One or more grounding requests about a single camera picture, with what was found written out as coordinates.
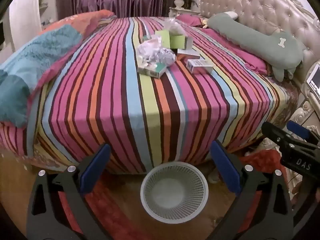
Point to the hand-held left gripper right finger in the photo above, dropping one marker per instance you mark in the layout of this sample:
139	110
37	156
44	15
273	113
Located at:
226	170

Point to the flat white box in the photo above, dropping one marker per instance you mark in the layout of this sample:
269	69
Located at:
187	52

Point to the teal textured blanket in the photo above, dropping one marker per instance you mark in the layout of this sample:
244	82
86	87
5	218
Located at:
37	60

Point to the white and green box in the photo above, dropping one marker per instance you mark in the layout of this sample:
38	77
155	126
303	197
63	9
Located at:
150	70

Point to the white vase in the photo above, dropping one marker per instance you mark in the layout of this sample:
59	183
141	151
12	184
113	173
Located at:
178	3

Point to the white wrapper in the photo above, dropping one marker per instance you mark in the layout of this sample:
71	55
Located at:
148	48

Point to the clear plastic bag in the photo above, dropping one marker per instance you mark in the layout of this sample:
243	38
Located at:
172	25

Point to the white plastic mesh basket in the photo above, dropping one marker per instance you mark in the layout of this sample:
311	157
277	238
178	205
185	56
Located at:
175	195

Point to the tablet with lit screen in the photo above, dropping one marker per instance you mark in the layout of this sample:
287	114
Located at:
314	78

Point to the red shaggy rug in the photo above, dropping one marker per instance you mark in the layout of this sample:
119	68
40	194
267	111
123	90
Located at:
105	210
262	160

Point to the white round object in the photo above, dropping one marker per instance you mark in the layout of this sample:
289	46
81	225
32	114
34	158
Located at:
213	177

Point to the orange patterned quilt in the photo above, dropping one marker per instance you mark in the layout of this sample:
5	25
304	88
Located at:
82	22

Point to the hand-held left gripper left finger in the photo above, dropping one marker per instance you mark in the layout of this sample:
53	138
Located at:
96	170

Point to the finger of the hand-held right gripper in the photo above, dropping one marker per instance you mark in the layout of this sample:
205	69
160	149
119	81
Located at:
271	131
297	129

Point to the white wardrobe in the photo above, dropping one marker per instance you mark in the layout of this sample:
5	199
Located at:
25	17

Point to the ornate white nightstand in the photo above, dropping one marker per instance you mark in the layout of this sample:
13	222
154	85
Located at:
308	110
183	12

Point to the striped colourful bed sheet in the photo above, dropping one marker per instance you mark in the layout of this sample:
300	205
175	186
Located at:
100	105

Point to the white box with barcode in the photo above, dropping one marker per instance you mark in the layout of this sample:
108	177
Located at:
200	66

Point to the tufted beige headboard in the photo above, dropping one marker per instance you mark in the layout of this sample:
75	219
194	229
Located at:
262	5

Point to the green bone-print long pillow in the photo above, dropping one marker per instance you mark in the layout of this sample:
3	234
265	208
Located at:
250	37

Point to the green cardboard box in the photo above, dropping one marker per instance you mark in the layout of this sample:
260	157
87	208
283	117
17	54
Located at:
177	41

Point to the white paper ball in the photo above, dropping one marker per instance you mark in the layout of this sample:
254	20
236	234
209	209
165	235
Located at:
166	57

